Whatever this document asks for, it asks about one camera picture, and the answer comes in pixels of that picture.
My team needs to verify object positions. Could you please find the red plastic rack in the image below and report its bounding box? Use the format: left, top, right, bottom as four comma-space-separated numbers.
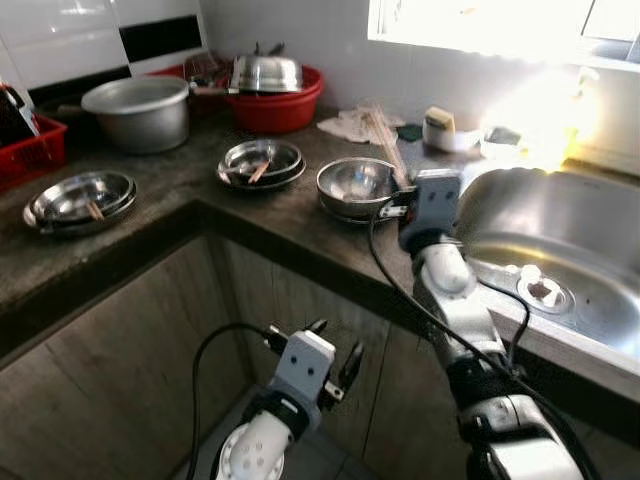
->
148, 62, 233, 106

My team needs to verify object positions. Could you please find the yellow sponge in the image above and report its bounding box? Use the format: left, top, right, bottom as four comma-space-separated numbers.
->
425, 107, 457, 134

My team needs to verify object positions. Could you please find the wooden chopstick bundle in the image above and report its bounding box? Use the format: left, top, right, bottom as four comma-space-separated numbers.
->
365, 103, 412, 188

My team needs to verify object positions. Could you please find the white crumpled cloth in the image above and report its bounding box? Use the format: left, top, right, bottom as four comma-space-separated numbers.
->
318, 105, 406, 147

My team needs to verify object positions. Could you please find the wooden pan handle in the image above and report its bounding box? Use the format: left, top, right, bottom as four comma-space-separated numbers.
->
188, 85, 239, 99

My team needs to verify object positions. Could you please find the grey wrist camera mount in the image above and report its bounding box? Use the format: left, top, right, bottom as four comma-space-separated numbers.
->
403, 170, 463, 237
270, 330, 337, 406

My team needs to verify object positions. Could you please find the large aluminium pot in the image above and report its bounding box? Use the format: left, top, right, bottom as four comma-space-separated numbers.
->
55, 77, 191, 155

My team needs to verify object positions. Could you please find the red plastic basin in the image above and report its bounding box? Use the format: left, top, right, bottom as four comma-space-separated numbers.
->
225, 65, 325, 135

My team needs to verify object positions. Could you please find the round sink drain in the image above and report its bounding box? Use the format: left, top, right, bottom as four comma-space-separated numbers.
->
515, 265, 575, 314

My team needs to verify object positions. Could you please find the wire mesh strainer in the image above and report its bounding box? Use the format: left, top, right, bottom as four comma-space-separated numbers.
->
185, 50, 236, 87

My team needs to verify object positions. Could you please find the bright window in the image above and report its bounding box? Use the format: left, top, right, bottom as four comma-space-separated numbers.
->
368, 0, 640, 63

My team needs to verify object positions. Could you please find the stainless steel sink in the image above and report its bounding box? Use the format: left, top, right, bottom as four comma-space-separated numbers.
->
455, 165, 640, 363

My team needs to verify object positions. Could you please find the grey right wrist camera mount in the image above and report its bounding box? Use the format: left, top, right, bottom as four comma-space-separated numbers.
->
403, 170, 463, 237

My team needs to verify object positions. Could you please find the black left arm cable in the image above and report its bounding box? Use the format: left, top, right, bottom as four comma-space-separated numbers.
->
188, 322, 287, 480

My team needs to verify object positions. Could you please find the deep steel bowl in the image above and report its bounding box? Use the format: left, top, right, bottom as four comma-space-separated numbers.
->
317, 157, 403, 223

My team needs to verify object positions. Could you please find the short looped black cable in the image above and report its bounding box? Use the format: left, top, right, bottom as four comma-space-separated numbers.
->
480, 280, 532, 367

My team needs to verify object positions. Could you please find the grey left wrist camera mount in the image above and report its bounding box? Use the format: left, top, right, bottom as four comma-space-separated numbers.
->
270, 330, 337, 406

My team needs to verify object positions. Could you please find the small dish with dark scourer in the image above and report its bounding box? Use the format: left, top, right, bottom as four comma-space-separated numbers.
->
484, 125, 523, 148

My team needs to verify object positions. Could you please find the red slotted plastic basket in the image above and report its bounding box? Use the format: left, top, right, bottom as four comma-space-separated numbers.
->
0, 113, 68, 191

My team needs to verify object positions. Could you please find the domed steel lid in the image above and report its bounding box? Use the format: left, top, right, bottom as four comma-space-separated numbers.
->
230, 55, 304, 94

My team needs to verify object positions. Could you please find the shallow steel dish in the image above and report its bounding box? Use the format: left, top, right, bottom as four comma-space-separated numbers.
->
30, 170, 133, 225
22, 180, 138, 237
218, 148, 306, 192
225, 139, 301, 182

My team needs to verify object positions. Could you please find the white round bowl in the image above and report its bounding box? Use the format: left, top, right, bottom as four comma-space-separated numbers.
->
423, 120, 482, 154

